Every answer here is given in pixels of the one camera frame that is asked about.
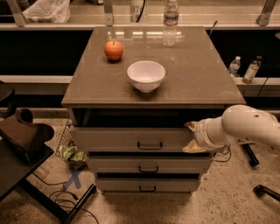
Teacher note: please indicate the grey middle drawer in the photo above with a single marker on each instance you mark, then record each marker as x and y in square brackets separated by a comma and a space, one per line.
[149, 164]

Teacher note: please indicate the red apple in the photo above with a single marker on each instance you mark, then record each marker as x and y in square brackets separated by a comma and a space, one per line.
[113, 50]

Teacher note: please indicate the black desk with leg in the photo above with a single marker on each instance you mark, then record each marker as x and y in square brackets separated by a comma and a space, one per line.
[13, 173]

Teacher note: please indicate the black caster leg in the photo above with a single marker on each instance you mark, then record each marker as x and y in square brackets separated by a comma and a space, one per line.
[260, 190]

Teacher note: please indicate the grey drawer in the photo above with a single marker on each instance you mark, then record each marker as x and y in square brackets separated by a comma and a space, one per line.
[154, 185]
[131, 139]
[149, 164]

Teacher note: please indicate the white bowl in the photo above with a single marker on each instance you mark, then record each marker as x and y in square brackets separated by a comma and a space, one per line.
[146, 75]

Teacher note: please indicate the green snack bag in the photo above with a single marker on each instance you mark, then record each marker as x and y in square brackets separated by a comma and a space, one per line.
[72, 156]

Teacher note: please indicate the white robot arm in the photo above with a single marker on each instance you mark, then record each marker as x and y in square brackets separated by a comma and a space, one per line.
[239, 124]

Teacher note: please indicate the small water bottle blue label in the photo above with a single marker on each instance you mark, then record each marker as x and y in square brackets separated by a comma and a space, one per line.
[234, 66]

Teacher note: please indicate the black table leg base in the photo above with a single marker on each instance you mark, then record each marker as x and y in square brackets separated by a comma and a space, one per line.
[253, 161]

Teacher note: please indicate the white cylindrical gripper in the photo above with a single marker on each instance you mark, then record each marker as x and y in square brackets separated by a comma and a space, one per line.
[200, 133]

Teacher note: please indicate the clear water bottle on cabinet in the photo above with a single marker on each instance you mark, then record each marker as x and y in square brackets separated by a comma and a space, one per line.
[171, 18]

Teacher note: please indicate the blue tape cross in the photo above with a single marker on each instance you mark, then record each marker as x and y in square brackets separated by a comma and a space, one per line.
[73, 180]

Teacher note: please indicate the grey top drawer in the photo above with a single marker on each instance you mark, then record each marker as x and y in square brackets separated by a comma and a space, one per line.
[131, 139]

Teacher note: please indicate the white plastic bag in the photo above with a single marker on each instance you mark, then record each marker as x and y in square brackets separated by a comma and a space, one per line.
[48, 11]

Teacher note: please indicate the wire basket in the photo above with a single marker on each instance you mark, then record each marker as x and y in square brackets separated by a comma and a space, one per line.
[66, 138]

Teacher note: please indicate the grey drawer cabinet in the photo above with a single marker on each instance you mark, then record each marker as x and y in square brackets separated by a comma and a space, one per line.
[196, 86]

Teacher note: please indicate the clear bottle yellowish liquid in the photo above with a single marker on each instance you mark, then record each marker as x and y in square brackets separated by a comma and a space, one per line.
[253, 68]

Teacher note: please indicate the grey bottom drawer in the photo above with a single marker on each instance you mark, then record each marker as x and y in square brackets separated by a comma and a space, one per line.
[154, 185]

